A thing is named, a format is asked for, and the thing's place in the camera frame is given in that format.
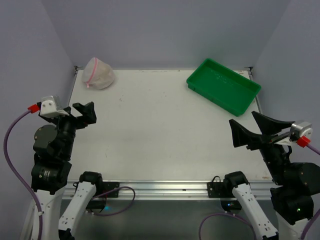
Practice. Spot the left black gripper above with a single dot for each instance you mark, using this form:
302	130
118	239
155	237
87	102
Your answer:
75	120

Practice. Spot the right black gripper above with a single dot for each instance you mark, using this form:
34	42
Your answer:
261	143

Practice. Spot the white mesh laundry bag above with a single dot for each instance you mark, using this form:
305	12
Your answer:
97	74

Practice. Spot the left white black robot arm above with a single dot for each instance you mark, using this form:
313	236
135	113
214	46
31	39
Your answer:
53	145

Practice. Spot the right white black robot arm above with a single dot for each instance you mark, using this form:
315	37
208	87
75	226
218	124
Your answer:
296	182

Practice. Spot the green plastic tray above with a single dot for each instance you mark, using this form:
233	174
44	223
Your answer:
223	86

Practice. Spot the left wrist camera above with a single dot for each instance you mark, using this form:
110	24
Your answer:
50	107

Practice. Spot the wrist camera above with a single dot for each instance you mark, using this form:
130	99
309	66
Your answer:
300	134
50	107

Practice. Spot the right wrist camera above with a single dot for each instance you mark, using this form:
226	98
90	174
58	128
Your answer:
300	134

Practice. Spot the aluminium mounting rail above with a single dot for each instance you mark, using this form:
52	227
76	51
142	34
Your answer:
172	190

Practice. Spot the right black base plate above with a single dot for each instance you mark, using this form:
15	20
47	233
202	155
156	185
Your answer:
217	189

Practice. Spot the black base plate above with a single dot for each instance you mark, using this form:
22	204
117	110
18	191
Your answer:
108	186
217	189

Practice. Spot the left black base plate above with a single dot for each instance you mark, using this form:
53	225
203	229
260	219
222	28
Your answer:
108	186

